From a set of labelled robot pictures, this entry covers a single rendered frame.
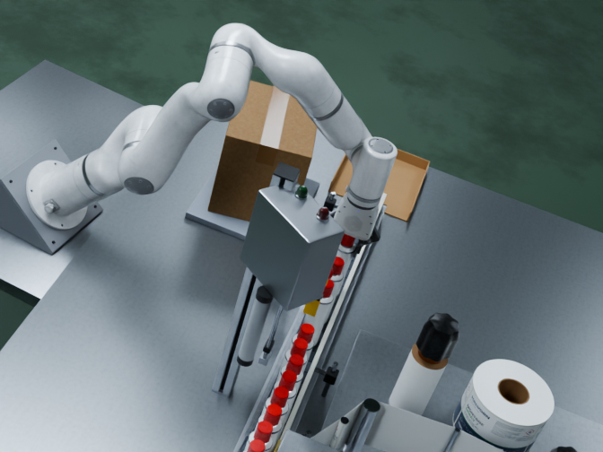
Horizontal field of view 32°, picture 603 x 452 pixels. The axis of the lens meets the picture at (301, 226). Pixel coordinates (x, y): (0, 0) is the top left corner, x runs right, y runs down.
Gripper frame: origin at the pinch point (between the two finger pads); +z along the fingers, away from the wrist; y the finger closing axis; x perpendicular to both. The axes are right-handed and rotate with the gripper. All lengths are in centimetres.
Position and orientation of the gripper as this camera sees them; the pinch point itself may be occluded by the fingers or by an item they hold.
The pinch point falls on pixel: (345, 245)
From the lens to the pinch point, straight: 265.3
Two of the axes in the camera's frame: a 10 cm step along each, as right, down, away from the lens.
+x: 2.8, -5.6, 7.8
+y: 9.3, 3.6, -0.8
